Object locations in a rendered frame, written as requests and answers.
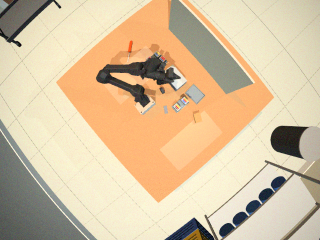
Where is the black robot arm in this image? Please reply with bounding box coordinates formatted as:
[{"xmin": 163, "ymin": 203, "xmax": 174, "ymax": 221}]
[{"xmin": 96, "ymin": 57, "xmax": 167, "ymax": 108}]

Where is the white label with blue and red stripes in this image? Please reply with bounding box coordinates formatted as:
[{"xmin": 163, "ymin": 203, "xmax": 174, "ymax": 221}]
[{"xmin": 159, "ymin": 56, "xmax": 167, "ymax": 63}]

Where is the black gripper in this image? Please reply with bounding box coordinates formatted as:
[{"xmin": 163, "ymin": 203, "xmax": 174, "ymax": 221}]
[{"xmin": 153, "ymin": 67, "xmax": 181, "ymax": 86}]

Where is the grey flat panel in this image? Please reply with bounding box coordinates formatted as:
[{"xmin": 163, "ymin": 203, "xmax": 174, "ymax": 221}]
[{"xmin": 168, "ymin": 0, "xmax": 255, "ymax": 94}]

